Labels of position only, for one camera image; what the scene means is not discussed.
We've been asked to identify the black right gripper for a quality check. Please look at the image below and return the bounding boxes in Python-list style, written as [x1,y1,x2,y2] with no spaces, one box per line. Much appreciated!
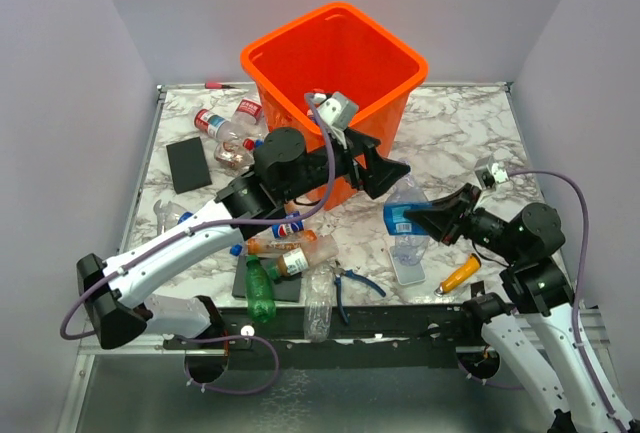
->
[405,180,525,261]

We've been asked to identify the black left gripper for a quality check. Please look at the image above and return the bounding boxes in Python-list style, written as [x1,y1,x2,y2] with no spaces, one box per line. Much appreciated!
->
[280,124,410,204]

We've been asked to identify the clear bottle light blue label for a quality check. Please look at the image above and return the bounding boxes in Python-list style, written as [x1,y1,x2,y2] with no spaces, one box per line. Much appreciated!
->
[383,174,429,266]

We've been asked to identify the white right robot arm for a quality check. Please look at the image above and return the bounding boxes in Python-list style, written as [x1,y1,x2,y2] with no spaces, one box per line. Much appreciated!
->
[404,184,639,432]

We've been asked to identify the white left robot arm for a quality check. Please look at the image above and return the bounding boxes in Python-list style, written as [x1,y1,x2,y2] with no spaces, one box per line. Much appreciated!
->
[76,127,410,350]

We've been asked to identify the orange plastic bin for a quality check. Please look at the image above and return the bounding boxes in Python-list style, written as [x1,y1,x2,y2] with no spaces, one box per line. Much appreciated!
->
[240,2,428,210]

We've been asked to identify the orange utility knife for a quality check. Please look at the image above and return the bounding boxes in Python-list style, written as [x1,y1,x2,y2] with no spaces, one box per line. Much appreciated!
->
[434,253,482,296]

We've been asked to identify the grey metal tin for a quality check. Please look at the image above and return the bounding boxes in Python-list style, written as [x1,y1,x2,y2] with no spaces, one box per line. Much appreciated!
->
[389,247,426,286]

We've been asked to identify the brown tea bottle white label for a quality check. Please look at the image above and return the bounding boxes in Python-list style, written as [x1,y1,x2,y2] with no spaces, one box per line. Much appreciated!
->
[265,236,339,281]

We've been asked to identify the pepsi bottle blue label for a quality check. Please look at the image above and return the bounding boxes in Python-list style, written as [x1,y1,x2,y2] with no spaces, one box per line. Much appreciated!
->
[271,211,304,239]

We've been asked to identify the clear crushed bottle front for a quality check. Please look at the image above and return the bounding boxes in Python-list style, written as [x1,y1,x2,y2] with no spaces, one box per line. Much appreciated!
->
[302,262,334,343]

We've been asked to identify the orange label slim bottle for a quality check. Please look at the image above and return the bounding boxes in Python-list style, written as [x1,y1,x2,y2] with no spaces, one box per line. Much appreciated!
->
[229,230,317,257]

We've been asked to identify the red cap clear bottle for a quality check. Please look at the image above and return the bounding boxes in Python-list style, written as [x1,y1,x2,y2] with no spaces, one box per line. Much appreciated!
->
[214,138,263,171]

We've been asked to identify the black foam pad front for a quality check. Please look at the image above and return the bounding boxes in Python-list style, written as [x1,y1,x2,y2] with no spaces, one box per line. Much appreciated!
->
[232,255,301,303]

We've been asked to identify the red label water bottle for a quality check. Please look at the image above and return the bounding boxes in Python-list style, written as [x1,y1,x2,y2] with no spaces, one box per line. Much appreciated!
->
[194,109,243,142]

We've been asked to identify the green plastic bottle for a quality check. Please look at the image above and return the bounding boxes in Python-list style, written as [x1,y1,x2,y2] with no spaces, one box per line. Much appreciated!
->
[245,255,276,323]

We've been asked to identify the black foam block left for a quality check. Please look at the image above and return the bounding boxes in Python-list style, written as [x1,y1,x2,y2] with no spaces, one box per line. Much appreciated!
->
[166,137,212,194]

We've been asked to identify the red screwdriver at back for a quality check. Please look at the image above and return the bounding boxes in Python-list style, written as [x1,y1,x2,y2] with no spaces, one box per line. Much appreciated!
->
[204,81,238,90]

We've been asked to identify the silver wrench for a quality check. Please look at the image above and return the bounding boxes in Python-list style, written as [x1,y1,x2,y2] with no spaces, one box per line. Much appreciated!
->
[153,199,171,236]

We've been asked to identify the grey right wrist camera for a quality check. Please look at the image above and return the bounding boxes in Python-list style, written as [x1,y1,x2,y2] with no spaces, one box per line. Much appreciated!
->
[474,155,509,190]

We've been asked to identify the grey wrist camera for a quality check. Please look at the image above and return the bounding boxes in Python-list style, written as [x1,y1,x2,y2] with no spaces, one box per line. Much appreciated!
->
[474,155,509,190]
[312,92,359,131]

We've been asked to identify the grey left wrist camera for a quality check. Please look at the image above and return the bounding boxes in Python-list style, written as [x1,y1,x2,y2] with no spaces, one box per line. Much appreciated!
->
[312,92,359,131]

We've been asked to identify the blue handled pliers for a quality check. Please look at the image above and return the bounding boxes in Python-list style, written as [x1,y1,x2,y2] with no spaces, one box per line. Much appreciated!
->
[331,260,387,325]

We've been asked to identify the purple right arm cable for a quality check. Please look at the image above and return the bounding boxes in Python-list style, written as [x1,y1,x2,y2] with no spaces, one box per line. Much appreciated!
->
[457,168,631,429]

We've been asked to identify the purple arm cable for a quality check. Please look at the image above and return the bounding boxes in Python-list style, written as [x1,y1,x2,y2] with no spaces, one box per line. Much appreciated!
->
[457,168,631,429]
[59,92,339,397]

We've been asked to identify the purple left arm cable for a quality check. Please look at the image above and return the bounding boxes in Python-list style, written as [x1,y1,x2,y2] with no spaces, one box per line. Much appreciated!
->
[59,92,339,397]

